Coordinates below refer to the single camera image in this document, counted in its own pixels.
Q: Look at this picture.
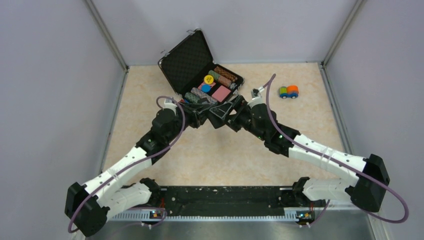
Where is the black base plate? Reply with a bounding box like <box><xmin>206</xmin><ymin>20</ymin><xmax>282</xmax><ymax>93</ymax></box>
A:
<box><xmin>139</xmin><ymin>186</ymin><xmax>326</xmax><ymax>217</ymax></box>

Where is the purple cable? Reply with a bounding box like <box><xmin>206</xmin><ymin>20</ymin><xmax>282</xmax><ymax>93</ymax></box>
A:
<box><xmin>259</xmin><ymin>73</ymin><xmax>410</xmax><ymax>229</ymax></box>
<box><xmin>67</xmin><ymin>96</ymin><xmax>186</xmax><ymax>234</ymax></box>

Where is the colourful toy car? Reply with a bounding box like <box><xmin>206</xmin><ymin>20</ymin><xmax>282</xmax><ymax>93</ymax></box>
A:
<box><xmin>278</xmin><ymin>85</ymin><xmax>299</xmax><ymax>99</ymax></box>

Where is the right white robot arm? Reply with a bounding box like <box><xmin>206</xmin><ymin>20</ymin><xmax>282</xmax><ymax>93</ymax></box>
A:
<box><xmin>209</xmin><ymin>95</ymin><xmax>390</xmax><ymax>213</ymax></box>

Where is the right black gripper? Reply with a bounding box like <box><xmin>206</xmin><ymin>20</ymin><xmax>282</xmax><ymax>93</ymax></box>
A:
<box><xmin>210</xmin><ymin>94</ymin><xmax>267</xmax><ymax>142</ymax></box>

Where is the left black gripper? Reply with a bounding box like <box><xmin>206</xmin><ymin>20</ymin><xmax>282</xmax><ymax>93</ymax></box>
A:
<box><xmin>166</xmin><ymin>100</ymin><xmax>215</xmax><ymax>143</ymax></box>

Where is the blue round chip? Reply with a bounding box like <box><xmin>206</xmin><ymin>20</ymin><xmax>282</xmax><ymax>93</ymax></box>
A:
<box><xmin>200</xmin><ymin>84</ymin><xmax>211</xmax><ymax>93</ymax></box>

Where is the yellow round chip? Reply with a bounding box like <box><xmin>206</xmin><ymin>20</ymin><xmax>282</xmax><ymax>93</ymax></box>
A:
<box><xmin>203</xmin><ymin>74</ymin><xmax>215</xmax><ymax>85</ymax></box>

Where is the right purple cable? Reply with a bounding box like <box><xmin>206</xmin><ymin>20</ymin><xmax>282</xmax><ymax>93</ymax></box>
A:
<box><xmin>259</xmin><ymin>73</ymin><xmax>410</xmax><ymax>229</ymax></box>

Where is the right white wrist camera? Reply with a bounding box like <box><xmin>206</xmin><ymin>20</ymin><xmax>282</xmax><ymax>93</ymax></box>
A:
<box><xmin>247</xmin><ymin>86</ymin><xmax>265</xmax><ymax>109</ymax></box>

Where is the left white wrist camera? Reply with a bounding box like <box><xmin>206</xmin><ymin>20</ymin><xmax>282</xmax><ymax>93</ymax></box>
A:
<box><xmin>162</xmin><ymin>101</ymin><xmax>178</xmax><ymax>115</ymax></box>

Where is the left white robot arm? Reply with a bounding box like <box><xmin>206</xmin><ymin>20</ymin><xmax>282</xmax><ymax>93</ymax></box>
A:
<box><xmin>65</xmin><ymin>98</ymin><xmax>212</xmax><ymax>237</ymax></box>

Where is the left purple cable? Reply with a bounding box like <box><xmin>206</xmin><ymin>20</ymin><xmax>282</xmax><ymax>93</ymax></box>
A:
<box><xmin>67</xmin><ymin>96</ymin><xmax>186</xmax><ymax>234</ymax></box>

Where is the pink card deck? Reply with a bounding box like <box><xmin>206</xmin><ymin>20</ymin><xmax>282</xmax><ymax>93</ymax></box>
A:
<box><xmin>211</xmin><ymin>85</ymin><xmax>231</xmax><ymax>103</ymax></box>

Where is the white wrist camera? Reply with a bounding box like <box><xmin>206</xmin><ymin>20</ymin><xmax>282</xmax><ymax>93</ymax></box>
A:
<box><xmin>247</xmin><ymin>86</ymin><xmax>265</xmax><ymax>109</ymax></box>
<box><xmin>162</xmin><ymin>101</ymin><xmax>178</xmax><ymax>115</ymax></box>

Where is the open black chip case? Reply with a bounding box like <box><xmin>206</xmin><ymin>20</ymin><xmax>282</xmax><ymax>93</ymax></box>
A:
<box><xmin>158</xmin><ymin>28</ymin><xmax>245</xmax><ymax>103</ymax></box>

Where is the black remote control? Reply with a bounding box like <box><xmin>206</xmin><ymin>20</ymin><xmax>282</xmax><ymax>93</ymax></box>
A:
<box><xmin>207</xmin><ymin>111</ymin><xmax>224</xmax><ymax>129</ymax></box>

